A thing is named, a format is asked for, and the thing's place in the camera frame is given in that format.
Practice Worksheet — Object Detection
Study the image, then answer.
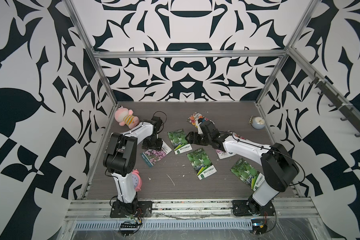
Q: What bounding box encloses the green melon seed packet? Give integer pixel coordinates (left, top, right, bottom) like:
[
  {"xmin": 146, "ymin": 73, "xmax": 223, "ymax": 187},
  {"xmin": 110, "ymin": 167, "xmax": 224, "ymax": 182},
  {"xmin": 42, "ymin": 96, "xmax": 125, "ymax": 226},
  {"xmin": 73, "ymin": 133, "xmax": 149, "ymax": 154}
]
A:
[
  {"xmin": 231, "ymin": 158, "xmax": 265, "ymax": 191},
  {"xmin": 168, "ymin": 129, "xmax": 192, "ymax": 155},
  {"xmin": 187, "ymin": 148, "xmax": 217, "ymax": 180}
]

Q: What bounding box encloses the pink flower seed packet teal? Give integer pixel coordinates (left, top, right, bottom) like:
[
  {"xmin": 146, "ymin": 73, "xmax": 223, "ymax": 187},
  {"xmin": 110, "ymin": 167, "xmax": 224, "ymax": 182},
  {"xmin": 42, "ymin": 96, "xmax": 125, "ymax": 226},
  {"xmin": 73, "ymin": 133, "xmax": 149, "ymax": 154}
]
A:
[{"xmin": 141, "ymin": 141, "xmax": 172, "ymax": 168}]

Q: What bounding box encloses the mixed colour flower seed packet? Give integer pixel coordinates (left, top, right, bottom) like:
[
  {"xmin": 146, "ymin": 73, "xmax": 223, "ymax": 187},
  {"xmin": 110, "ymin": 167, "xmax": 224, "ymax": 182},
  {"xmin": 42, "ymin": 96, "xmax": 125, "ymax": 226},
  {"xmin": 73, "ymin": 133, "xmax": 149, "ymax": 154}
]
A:
[{"xmin": 187, "ymin": 112, "xmax": 208, "ymax": 128}]

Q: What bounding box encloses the pink flower seed packet white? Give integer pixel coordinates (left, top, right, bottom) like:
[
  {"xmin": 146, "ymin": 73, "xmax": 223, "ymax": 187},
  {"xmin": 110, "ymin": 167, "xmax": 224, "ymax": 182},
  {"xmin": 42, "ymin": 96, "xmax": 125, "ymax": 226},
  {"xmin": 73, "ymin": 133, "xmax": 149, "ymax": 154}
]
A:
[{"xmin": 215, "ymin": 150, "xmax": 236, "ymax": 159}]

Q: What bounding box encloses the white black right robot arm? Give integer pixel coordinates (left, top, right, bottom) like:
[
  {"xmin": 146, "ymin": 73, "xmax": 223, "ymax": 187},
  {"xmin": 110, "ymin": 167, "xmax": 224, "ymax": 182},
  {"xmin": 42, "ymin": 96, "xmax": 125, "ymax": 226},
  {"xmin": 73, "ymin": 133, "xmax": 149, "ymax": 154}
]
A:
[{"xmin": 186, "ymin": 120, "xmax": 300, "ymax": 207}]

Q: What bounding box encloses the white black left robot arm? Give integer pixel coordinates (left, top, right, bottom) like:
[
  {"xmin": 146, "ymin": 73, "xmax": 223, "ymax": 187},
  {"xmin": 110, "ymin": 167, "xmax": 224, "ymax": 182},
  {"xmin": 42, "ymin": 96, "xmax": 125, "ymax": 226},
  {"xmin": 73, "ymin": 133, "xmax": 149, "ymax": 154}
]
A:
[{"xmin": 103, "ymin": 116, "xmax": 164, "ymax": 204}]

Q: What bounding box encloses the orange flower seed packet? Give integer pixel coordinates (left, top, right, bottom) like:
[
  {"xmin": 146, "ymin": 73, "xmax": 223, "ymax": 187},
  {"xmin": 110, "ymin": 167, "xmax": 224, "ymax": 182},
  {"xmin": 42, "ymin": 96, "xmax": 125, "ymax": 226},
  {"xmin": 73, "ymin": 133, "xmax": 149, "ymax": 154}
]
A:
[{"xmin": 231, "ymin": 132, "xmax": 246, "ymax": 140}]

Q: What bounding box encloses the pink striped plush toy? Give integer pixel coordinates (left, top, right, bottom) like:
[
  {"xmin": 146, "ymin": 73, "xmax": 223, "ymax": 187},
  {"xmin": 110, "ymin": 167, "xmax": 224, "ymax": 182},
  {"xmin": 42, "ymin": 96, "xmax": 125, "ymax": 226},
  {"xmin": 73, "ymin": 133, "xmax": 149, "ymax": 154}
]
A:
[{"xmin": 114, "ymin": 107, "xmax": 140, "ymax": 129}]

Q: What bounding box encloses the pink alarm clock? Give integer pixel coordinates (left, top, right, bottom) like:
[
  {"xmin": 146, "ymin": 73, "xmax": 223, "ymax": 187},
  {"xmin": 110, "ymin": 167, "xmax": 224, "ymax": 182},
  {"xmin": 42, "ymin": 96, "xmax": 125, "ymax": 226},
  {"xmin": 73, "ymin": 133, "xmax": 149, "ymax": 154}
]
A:
[{"xmin": 131, "ymin": 170, "xmax": 143, "ymax": 192}]

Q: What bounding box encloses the small white round clock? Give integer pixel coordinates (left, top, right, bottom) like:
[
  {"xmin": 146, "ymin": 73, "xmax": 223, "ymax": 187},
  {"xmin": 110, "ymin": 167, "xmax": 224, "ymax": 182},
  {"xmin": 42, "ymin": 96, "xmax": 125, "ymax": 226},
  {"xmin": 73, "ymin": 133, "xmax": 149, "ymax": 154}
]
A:
[{"xmin": 250, "ymin": 116, "xmax": 266, "ymax": 130}]

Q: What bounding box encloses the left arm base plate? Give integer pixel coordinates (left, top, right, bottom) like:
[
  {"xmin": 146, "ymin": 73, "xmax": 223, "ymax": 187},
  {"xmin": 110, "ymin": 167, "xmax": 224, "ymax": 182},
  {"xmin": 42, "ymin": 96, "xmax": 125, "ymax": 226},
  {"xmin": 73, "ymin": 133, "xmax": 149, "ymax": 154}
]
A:
[{"xmin": 110, "ymin": 200, "xmax": 153, "ymax": 218}]

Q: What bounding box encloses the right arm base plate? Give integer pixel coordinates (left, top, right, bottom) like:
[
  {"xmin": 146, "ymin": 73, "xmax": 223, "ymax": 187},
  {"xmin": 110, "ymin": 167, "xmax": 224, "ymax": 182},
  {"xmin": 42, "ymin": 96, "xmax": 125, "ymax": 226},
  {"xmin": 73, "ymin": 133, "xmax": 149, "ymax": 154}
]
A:
[{"xmin": 232, "ymin": 199, "xmax": 276, "ymax": 217}]

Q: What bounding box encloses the left circuit board with wires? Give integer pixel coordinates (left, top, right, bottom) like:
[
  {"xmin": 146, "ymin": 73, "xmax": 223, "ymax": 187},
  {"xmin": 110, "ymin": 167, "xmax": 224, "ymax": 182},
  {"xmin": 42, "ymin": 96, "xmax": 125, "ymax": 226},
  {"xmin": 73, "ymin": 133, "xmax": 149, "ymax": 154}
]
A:
[{"xmin": 119, "ymin": 217, "xmax": 143, "ymax": 237}]

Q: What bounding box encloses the circuit board with wires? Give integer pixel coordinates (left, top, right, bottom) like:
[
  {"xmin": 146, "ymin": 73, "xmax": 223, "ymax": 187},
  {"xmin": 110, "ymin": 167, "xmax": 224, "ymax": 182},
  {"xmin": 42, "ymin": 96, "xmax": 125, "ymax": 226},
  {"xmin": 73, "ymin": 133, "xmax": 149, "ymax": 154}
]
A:
[
  {"xmin": 251, "ymin": 219, "xmax": 268, "ymax": 236},
  {"xmin": 119, "ymin": 217, "xmax": 143, "ymax": 237}
]

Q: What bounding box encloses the right circuit board with wires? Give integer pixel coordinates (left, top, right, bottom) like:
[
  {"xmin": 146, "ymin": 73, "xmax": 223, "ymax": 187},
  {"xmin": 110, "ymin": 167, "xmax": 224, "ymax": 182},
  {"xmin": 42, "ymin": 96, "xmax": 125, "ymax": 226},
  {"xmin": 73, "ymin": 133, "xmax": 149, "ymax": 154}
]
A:
[{"xmin": 251, "ymin": 219, "xmax": 268, "ymax": 236}]

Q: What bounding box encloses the black wall hook rack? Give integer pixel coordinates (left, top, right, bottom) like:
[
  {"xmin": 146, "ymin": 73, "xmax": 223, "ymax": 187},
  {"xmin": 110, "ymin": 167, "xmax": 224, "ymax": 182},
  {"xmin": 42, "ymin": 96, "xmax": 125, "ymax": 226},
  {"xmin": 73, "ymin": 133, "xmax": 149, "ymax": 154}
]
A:
[{"xmin": 310, "ymin": 71, "xmax": 360, "ymax": 138}]

